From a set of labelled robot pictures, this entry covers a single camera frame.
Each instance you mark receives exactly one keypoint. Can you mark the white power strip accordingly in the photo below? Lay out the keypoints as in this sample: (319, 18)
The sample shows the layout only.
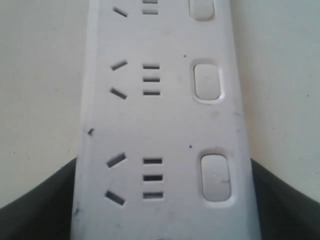
(164, 150)

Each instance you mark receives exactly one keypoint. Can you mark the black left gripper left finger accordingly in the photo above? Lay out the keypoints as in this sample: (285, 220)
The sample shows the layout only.
(43, 213)

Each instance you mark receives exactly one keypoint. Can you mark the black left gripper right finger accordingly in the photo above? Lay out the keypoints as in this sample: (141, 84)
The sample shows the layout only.
(284, 212)

